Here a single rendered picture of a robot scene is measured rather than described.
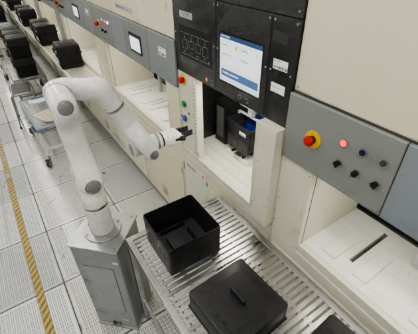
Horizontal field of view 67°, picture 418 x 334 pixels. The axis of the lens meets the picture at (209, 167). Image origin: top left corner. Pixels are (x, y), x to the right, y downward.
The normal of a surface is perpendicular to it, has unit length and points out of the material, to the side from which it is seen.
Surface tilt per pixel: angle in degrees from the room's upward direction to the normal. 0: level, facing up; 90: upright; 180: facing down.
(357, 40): 90
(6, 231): 0
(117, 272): 90
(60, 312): 0
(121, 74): 90
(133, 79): 90
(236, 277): 0
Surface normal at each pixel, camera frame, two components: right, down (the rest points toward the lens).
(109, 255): -0.19, 0.58
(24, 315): -0.01, -0.81
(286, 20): -0.83, 0.34
